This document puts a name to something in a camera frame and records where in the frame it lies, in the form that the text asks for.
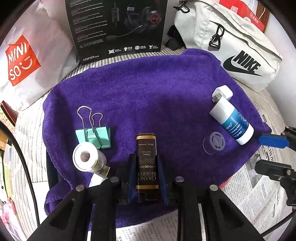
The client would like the white waist bag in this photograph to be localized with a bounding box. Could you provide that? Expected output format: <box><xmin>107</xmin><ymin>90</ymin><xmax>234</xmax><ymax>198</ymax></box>
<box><xmin>166</xmin><ymin>0</ymin><xmax>283</xmax><ymax>93</ymax></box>

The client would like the red box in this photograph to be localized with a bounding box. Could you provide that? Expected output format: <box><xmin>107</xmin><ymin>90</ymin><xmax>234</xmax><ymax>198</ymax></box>
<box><xmin>219</xmin><ymin>0</ymin><xmax>265</xmax><ymax>33</ymax></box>

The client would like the newspaper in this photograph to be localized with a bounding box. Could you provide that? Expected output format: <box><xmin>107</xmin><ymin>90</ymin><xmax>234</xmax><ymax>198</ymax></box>
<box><xmin>114</xmin><ymin>111</ymin><xmax>296</xmax><ymax>241</ymax></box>

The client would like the purple towel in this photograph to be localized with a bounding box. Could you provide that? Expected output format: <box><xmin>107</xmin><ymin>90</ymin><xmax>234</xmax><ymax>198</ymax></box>
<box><xmin>43</xmin><ymin>48</ymin><xmax>272</xmax><ymax>232</ymax></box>

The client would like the green binder clip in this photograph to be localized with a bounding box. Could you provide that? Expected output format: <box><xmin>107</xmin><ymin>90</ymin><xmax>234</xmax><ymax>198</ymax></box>
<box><xmin>75</xmin><ymin>106</ymin><xmax>112</xmax><ymax>149</ymax></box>

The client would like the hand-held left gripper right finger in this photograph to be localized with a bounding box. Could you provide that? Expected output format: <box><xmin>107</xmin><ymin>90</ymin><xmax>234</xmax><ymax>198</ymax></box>
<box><xmin>157</xmin><ymin>155</ymin><xmax>265</xmax><ymax>241</ymax></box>

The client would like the white wall charger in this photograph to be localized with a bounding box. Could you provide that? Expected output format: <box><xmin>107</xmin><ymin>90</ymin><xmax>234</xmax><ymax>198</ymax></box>
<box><xmin>212</xmin><ymin>85</ymin><xmax>233</xmax><ymax>102</ymax></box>

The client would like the black and gold box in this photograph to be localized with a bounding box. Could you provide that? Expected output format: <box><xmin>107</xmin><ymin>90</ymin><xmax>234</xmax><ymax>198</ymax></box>
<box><xmin>136</xmin><ymin>133</ymin><xmax>160</xmax><ymax>202</ymax></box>

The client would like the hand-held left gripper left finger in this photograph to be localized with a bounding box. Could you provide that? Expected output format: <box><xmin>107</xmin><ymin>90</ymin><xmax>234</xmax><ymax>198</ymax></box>
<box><xmin>28</xmin><ymin>154</ymin><xmax>139</xmax><ymax>241</ymax></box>

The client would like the white tape roll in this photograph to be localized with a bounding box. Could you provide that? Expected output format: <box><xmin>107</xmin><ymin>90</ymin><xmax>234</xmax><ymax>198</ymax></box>
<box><xmin>72</xmin><ymin>142</ymin><xmax>107</xmax><ymax>173</ymax></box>

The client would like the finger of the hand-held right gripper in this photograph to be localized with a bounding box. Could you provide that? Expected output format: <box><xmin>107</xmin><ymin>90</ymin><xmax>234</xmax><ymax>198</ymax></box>
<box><xmin>255</xmin><ymin>160</ymin><xmax>296</xmax><ymax>207</ymax></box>
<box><xmin>258</xmin><ymin>126</ymin><xmax>296</xmax><ymax>149</ymax></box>

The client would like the white shopping bag orange label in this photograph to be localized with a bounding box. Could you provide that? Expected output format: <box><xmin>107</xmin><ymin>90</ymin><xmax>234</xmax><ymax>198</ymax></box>
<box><xmin>0</xmin><ymin>1</ymin><xmax>80</xmax><ymax>112</ymax></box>

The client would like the black cable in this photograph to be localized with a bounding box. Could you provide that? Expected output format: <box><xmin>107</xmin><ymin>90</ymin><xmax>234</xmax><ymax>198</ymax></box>
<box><xmin>0</xmin><ymin>120</ymin><xmax>41</xmax><ymax>226</ymax></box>
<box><xmin>260</xmin><ymin>207</ymin><xmax>296</xmax><ymax>235</ymax></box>

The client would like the clear plastic cap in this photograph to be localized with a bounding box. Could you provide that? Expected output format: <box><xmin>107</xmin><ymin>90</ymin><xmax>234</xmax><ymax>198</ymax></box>
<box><xmin>203</xmin><ymin>131</ymin><xmax>228</xmax><ymax>155</ymax></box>

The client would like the black headset box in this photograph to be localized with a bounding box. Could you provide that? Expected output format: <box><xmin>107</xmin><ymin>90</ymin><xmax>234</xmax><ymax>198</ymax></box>
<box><xmin>65</xmin><ymin>0</ymin><xmax>168</xmax><ymax>65</ymax></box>

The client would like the white usb stick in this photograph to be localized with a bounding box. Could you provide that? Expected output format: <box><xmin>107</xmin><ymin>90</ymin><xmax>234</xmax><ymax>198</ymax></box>
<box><xmin>89</xmin><ymin>164</ymin><xmax>111</xmax><ymax>188</ymax></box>

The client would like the white and blue bottle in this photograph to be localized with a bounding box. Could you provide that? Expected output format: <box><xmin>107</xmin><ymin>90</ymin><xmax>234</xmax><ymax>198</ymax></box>
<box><xmin>209</xmin><ymin>97</ymin><xmax>254</xmax><ymax>146</ymax></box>

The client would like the brown patterned box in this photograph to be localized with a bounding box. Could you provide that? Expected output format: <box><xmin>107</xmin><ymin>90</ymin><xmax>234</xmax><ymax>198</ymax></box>
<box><xmin>0</xmin><ymin>101</ymin><xmax>19</xmax><ymax>127</ymax></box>

